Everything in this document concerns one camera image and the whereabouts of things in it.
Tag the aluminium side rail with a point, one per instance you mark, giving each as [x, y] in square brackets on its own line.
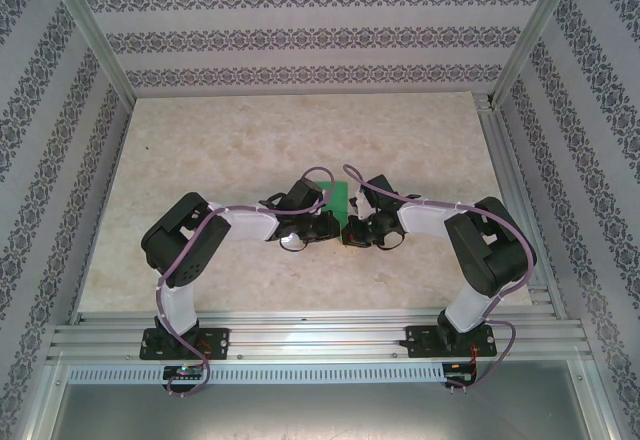
[512, 185]

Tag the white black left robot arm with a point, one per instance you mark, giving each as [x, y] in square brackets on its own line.
[177, 305]

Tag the aluminium mounting rail beam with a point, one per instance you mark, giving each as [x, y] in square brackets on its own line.
[320, 332]

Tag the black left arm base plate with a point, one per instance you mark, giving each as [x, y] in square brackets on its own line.
[217, 342]

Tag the green paper sheet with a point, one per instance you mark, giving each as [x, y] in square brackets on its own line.
[337, 200]

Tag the grey metal sheet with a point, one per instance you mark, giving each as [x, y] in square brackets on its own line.
[320, 410]

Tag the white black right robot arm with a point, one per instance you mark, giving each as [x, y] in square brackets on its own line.
[470, 305]

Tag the aluminium lower frame rail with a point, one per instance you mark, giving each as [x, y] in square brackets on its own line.
[40, 400]
[602, 400]

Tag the aluminium frame post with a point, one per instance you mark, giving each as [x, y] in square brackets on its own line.
[92, 30]
[535, 30]

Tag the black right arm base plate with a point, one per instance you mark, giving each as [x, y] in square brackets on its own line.
[420, 342]

